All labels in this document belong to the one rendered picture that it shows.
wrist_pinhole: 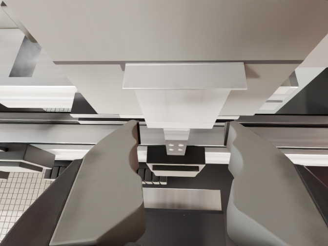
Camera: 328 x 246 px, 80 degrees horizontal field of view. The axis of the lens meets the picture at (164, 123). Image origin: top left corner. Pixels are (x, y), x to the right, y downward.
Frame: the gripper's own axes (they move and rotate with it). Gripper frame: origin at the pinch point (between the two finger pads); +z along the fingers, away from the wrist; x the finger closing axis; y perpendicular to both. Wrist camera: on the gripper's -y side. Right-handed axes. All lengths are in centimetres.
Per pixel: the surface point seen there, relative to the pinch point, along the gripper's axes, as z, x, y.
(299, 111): 50, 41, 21
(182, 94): 6.2, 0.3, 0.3
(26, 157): 20.9, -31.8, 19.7
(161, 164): 20.3, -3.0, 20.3
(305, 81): 177, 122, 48
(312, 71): 167, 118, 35
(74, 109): 10.2, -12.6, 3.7
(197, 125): 11.2, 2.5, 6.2
